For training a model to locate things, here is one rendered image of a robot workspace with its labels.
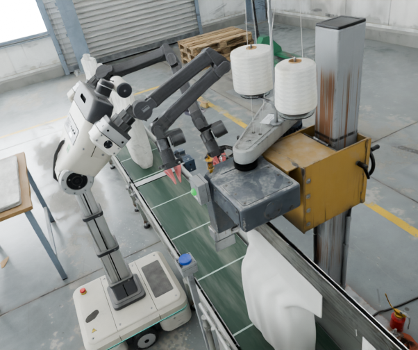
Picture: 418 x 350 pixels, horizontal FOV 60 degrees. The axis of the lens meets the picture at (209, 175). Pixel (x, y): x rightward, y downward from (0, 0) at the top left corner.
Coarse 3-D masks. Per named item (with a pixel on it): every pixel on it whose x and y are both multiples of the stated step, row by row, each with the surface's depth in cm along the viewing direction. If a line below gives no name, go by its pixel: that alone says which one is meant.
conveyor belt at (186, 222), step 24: (144, 192) 300; (168, 192) 295; (168, 216) 270; (192, 216) 265; (192, 240) 244; (240, 240) 237; (216, 264) 223; (240, 264) 220; (216, 288) 208; (240, 288) 206; (216, 312) 205; (240, 312) 193; (240, 336) 182
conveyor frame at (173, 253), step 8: (184, 168) 314; (184, 176) 311; (136, 192) 295; (144, 208) 293; (152, 216) 266; (152, 224) 279; (160, 224) 264; (160, 232) 250; (240, 232) 241; (168, 240) 242; (248, 240) 234; (168, 248) 255; (176, 256) 229; (200, 296) 201; (208, 304) 195; (208, 312) 204; (216, 320) 187; (224, 328) 182; (224, 336) 180; (232, 336) 183; (232, 344) 174
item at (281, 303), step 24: (264, 240) 150; (264, 264) 156; (288, 264) 136; (264, 288) 152; (288, 288) 143; (312, 288) 126; (264, 312) 159; (288, 312) 142; (312, 312) 133; (264, 336) 172; (288, 336) 148; (312, 336) 153
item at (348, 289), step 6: (348, 288) 236; (354, 294) 232; (360, 300) 228; (366, 306) 224; (372, 312) 220; (378, 318) 216; (384, 318) 216; (384, 324) 213; (390, 330) 209; (396, 330) 204; (396, 336) 205; (402, 336) 205
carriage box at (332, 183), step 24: (288, 144) 143; (312, 144) 140; (360, 144) 136; (312, 168) 130; (336, 168) 136; (360, 168) 143; (312, 192) 136; (336, 192) 142; (360, 192) 150; (288, 216) 150; (312, 216) 142
